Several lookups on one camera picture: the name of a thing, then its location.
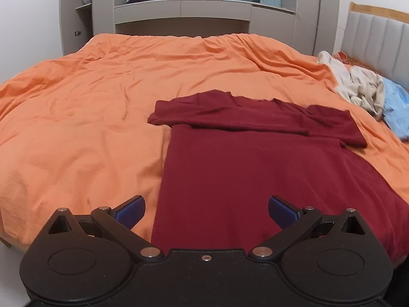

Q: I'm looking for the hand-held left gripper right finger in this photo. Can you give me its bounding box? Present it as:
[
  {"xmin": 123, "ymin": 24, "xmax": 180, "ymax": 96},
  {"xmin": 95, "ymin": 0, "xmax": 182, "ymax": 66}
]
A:
[{"xmin": 248, "ymin": 195, "xmax": 364, "ymax": 263}]

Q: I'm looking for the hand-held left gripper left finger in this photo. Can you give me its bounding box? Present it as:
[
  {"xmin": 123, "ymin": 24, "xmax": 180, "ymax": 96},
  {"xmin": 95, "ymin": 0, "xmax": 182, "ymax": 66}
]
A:
[{"xmin": 47, "ymin": 195, "xmax": 164, "ymax": 263}]

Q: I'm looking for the dark red shirt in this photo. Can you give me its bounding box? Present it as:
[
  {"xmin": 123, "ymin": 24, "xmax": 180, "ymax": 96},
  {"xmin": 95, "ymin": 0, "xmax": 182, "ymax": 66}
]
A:
[{"xmin": 147, "ymin": 90, "xmax": 409, "ymax": 263}]

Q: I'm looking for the orange blanket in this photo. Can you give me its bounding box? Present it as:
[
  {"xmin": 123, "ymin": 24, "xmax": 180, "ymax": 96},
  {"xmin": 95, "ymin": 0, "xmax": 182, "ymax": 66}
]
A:
[{"xmin": 0, "ymin": 32, "xmax": 409, "ymax": 253}]

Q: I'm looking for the beige garment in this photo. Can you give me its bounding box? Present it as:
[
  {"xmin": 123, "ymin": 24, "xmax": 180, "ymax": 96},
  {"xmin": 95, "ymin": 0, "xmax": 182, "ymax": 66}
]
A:
[{"xmin": 316, "ymin": 50, "xmax": 385, "ymax": 121}]

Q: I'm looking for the light blue garment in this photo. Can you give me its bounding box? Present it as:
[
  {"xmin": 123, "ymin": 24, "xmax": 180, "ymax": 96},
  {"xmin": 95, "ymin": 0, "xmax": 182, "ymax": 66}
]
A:
[{"xmin": 382, "ymin": 78, "xmax": 409, "ymax": 141}]

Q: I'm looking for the small orange cloth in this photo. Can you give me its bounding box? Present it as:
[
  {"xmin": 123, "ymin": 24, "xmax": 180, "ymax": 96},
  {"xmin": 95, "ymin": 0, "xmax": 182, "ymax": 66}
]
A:
[{"xmin": 333, "ymin": 51, "xmax": 355, "ymax": 68}]

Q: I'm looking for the grey padded wooden headboard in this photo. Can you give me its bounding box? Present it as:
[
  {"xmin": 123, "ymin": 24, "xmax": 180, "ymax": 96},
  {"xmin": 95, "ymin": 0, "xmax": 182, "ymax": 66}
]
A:
[{"xmin": 332, "ymin": 2, "xmax": 409, "ymax": 90}]

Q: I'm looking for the grey built-in cabinet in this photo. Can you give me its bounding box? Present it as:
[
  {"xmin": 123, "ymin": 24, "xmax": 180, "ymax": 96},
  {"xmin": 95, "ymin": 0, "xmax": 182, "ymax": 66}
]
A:
[{"xmin": 59, "ymin": 0, "xmax": 341, "ymax": 56}]

